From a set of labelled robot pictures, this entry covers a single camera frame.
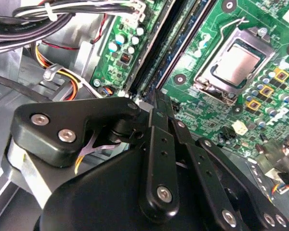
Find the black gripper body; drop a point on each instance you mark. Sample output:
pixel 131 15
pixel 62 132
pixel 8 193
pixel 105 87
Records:
pixel 98 197

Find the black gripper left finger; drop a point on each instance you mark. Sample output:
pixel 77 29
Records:
pixel 161 168

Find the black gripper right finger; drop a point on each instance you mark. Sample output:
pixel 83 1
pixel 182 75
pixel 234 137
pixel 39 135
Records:
pixel 204 168

